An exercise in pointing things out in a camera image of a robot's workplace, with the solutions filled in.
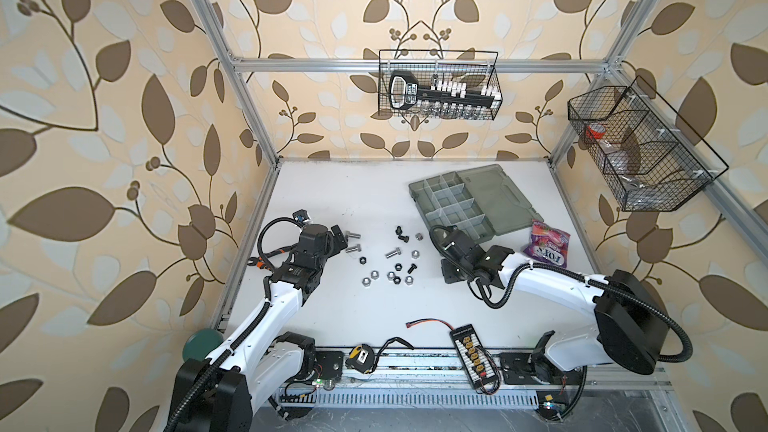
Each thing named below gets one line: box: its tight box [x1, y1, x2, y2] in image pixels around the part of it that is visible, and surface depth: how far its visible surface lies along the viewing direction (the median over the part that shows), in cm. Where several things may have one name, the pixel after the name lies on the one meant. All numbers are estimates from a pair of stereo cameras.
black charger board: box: [449, 324, 501, 394], surface depth 75 cm
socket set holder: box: [389, 71, 502, 119], surface depth 86 cm
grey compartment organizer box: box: [409, 164, 544, 246], surface depth 108 cm
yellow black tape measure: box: [345, 344, 375, 374], surface depth 75 cm
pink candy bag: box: [523, 219, 571, 268], surface depth 95 cm
